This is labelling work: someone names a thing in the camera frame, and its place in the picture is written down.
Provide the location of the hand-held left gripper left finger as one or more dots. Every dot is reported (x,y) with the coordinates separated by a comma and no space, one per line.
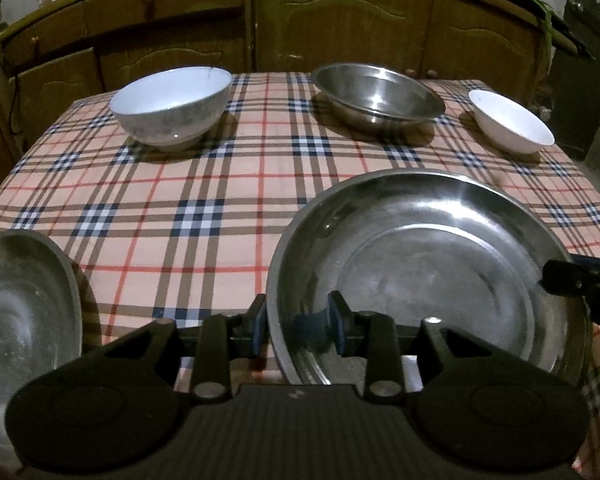
(258,327)

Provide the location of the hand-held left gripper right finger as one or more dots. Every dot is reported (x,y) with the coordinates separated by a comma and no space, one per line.
(337,327)

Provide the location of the large steel plate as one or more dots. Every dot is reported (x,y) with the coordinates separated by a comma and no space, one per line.
(430,260)

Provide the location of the large white bowl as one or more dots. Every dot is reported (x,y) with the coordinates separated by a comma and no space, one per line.
(170,105)

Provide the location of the plaid tablecloth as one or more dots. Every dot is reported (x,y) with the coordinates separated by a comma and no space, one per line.
(180,185)

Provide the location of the small white bowl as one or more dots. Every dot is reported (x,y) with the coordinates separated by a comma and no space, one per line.
(512,122)

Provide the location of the dark green cabinet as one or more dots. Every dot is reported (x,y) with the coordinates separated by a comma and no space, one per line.
(587,70)

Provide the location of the steel bowl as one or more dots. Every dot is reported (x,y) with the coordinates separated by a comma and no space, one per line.
(375,95)

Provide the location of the shallow steel plate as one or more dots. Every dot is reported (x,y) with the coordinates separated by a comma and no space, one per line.
(20,320)

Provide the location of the wooden kitchen cabinet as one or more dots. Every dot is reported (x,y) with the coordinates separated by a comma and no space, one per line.
(340,25)

